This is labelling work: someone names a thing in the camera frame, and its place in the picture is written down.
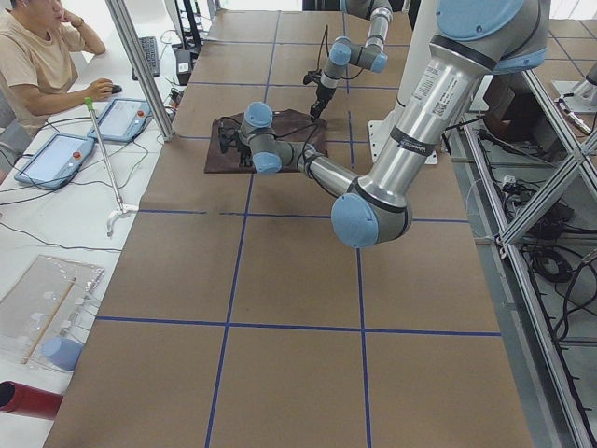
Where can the green handled reacher stick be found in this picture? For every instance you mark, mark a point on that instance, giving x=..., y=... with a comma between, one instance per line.
x=123, y=209

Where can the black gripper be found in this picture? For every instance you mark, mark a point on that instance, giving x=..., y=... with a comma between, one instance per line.
x=243, y=152
x=320, y=97

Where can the red cylinder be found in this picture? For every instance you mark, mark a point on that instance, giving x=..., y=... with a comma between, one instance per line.
x=29, y=401

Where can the brown t-shirt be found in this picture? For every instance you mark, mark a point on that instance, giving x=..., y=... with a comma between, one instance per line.
x=277, y=140

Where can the wooden stick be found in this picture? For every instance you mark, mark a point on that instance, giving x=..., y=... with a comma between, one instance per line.
x=46, y=323

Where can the blue plastic cup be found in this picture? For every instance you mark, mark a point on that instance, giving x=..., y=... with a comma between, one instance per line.
x=63, y=353

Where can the aluminium frame post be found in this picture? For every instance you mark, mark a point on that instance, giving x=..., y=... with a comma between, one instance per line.
x=130, y=42

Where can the black keyboard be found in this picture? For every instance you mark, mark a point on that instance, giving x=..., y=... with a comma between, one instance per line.
x=149, y=46

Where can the person in beige shirt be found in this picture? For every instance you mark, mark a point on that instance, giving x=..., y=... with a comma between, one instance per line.
x=37, y=70

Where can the near blue teach pendant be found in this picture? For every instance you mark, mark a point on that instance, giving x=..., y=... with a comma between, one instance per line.
x=57, y=162

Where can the clear plastic bag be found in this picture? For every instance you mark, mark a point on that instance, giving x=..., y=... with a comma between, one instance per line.
x=28, y=303

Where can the blue teach pendant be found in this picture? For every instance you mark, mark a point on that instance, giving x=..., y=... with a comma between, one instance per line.
x=123, y=119
x=57, y=162

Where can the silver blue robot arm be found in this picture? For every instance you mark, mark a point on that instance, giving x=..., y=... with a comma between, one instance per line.
x=463, y=42
x=344, y=52

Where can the far blue teach pendant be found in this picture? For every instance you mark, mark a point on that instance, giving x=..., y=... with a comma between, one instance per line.
x=123, y=119

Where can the person's hand on mouse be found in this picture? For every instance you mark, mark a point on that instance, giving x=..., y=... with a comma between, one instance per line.
x=100, y=89

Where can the aluminium side frame rail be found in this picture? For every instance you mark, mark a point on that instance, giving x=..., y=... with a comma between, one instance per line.
x=531, y=181

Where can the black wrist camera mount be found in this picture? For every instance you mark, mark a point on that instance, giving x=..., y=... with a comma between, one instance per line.
x=228, y=138
x=312, y=77

